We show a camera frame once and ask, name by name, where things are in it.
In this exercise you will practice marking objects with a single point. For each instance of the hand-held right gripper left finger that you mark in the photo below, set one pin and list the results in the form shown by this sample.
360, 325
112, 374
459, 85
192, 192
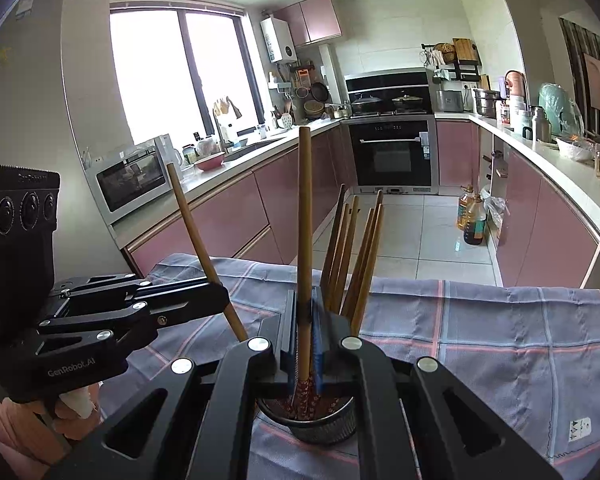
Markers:
291, 330

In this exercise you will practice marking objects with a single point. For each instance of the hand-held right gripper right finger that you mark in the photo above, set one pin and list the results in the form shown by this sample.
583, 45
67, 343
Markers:
320, 330

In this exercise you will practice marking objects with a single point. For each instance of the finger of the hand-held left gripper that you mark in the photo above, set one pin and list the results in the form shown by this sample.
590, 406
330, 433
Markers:
180, 314
190, 292

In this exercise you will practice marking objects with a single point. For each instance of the black mesh utensil holder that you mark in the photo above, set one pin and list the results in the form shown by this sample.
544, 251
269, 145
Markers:
325, 432

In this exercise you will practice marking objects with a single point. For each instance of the person's left hand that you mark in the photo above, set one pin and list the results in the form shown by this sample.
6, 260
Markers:
77, 407

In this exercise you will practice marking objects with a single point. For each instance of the pink kitchen base cabinets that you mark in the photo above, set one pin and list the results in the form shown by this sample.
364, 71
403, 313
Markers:
240, 200

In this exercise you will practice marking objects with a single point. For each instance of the white microwave oven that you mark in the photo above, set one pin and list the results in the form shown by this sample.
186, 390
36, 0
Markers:
130, 180

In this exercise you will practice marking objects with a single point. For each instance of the pink bowl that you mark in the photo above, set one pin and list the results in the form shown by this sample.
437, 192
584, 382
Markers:
210, 162

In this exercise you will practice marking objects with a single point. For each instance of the blue-grey checked tablecloth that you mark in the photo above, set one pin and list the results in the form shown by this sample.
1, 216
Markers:
480, 350

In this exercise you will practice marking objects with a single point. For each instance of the steel sink faucet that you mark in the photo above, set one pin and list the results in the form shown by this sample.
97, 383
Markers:
220, 130

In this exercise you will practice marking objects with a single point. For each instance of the silver refrigerator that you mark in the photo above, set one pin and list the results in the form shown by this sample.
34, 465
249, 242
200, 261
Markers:
30, 85

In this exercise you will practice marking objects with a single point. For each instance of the cooking oil bottle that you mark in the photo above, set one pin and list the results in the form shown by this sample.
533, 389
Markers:
464, 205
474, 225

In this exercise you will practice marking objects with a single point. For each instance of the black built-in oven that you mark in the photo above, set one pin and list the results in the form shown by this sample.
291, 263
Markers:
390, 155

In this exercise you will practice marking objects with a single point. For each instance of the kitchen window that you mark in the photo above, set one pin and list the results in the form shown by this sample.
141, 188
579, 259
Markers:
180, 70

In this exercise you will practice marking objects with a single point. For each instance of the black wok with lid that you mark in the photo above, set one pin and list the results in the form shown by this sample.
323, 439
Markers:
407, 102
366, 104

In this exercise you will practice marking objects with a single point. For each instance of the hanging frying pan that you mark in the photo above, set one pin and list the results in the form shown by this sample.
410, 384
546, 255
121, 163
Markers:
319, 91

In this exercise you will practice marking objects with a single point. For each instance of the black range hood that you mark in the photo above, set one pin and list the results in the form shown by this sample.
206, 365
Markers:
385, 82

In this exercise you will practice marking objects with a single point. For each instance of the silver toaster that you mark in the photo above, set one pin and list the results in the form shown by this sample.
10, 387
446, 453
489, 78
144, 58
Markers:
450, 101

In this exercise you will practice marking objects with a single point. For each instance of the white water heater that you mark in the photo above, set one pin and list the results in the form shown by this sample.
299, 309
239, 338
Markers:
277, 40

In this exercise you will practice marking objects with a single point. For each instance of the steel stock pot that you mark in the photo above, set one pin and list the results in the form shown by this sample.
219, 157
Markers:
486, 102

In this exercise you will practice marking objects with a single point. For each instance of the white kitchen countertop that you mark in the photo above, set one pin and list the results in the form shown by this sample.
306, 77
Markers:
555, 165

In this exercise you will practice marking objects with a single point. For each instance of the pink electric kettle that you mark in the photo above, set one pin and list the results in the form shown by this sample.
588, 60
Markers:
515, 90

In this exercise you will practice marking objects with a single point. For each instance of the teal plastic bag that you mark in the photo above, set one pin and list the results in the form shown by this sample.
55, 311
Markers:
560, 110

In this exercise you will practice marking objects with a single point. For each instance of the black wall shelf rack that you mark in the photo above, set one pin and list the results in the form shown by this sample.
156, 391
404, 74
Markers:
465, 70

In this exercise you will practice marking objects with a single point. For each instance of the pink wall cabinets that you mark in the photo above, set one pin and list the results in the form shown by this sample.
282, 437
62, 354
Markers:
315, 17

